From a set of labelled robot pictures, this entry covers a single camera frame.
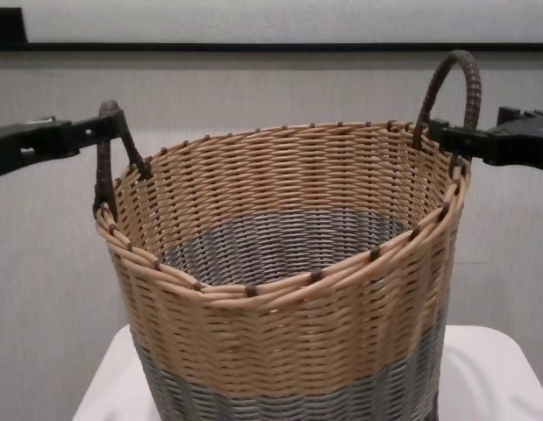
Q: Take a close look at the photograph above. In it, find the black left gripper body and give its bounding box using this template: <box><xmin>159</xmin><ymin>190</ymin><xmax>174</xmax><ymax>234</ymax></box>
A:
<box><xmin>0</xmin><ymin>117</ymin><xmax>75</xmax><ymax>181</ymax></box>

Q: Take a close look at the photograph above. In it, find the tan grey black woven basket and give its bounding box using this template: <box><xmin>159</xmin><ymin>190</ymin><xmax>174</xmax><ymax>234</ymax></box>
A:
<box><xmin>93</xmin><ymin>49</ymin><xmax>482</xmax><ymax>421</ymax></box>

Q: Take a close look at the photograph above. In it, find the white wall board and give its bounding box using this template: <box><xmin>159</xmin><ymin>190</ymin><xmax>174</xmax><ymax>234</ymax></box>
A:
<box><xmin>23</xmin><ymin>0</ymin><xmax>543</xmax><ymax>45</ymax></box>

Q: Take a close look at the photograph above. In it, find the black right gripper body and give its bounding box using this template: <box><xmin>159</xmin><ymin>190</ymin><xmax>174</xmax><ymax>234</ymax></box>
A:
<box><xmin>481</xmin><ymin>120</ymin><xmax>543</xmax><ymax>168</ymax></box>

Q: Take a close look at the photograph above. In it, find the black wall board ledge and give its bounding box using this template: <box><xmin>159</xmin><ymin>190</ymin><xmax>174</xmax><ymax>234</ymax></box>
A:
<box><xmin>0</xmin><ymin>41</ymin><xmax>543</xmax><ymax>54</ymax></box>

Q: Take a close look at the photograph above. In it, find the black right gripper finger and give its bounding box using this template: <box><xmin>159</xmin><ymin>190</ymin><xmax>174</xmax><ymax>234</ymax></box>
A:
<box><xmin>428</xmin><ymin>117</ymin><xmax>490</xmax><ymax>166</ymax></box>
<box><xmin>497</xmin><ymin>104</ymin><xmax>543</xmax><ymax>130</ymax></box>

